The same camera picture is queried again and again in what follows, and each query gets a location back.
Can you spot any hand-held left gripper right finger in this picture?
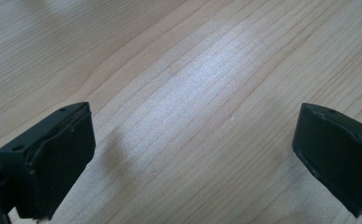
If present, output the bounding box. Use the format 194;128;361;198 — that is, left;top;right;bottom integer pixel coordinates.
291;103;362;219

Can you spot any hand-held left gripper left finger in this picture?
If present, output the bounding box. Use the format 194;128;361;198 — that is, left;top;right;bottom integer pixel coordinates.
0;101;97;221

